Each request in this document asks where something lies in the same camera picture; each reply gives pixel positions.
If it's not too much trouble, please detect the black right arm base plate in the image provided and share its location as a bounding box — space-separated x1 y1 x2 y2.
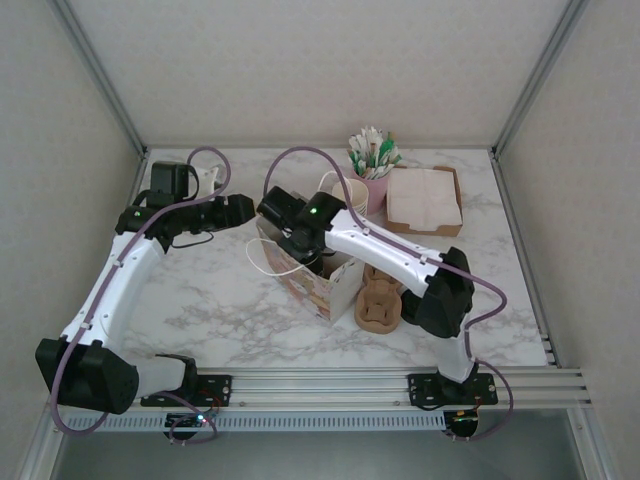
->
407 371 501 412

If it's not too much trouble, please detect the pink cylindrical holder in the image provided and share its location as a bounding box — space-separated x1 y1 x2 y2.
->
352 167 390 215

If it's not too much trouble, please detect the aluminium frame rail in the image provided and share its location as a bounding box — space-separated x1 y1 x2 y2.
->
564 407 604 480
19 424 69 480

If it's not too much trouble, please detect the cartoon print paper bag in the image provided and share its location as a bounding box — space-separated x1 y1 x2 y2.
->
245 169 362 324

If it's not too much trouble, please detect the thin black cable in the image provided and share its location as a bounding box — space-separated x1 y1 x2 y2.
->
169 230 217 250

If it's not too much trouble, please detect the white paper cup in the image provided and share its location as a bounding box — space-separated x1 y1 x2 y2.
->
332 179 362 209

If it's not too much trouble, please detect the aluminium frame post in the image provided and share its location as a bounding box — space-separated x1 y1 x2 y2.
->
49 0 150 157
488 0 589 157

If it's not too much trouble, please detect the bundle of wrapped straws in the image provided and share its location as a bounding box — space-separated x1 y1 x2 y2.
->
347 124 404 180

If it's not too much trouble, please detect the grey slotted cable duct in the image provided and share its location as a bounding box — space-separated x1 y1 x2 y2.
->
64 412 449 434

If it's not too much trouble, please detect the brown cardboard napkin box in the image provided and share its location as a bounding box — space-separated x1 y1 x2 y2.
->
383 164 464 237

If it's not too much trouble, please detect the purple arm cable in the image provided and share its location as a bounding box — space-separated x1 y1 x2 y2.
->
263 146 515 445
49 146 231 445

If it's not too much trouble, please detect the white napkin stack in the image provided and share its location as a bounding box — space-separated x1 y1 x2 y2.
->
387 167 462 226

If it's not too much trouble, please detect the stack of white paper cups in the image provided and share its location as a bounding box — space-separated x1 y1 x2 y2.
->
344 182 372 217

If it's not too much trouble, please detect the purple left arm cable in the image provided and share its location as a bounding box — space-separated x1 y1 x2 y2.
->
49 146 231 445

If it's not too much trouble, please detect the aluminium mounting rail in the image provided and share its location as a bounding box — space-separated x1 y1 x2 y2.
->
197 366 594 416

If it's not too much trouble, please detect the aluminium side rail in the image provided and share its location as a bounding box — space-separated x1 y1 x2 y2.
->
490 149 559 369

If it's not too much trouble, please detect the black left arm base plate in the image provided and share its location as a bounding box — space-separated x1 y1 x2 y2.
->
139 373 234 407

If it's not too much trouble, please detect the brown pulp cup carrier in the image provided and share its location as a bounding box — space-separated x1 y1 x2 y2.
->
353 263 404 326
353 299 401 335

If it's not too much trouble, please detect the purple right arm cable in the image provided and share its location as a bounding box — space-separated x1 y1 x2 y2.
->
263 146 515 445

